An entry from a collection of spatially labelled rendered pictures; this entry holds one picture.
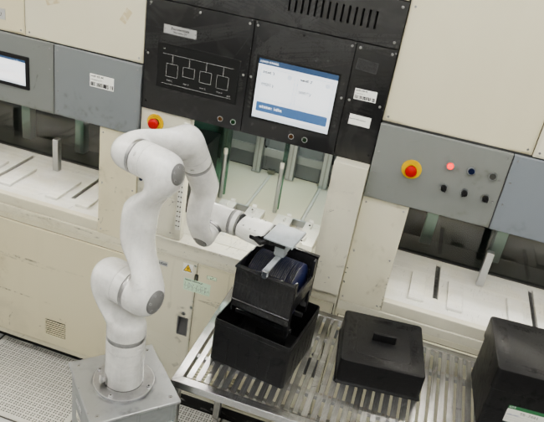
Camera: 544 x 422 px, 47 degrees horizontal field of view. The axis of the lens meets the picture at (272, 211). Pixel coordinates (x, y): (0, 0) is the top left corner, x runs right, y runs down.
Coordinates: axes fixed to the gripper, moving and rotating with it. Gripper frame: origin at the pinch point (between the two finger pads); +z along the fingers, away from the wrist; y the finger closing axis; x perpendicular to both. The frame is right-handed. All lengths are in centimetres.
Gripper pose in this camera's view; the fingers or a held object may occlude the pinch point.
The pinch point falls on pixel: (283, 239)
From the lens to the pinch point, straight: 200.6
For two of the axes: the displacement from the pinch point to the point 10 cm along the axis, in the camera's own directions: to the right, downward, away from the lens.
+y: -4.0, 3.6, -8.4
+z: 9.0, 3.1, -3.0
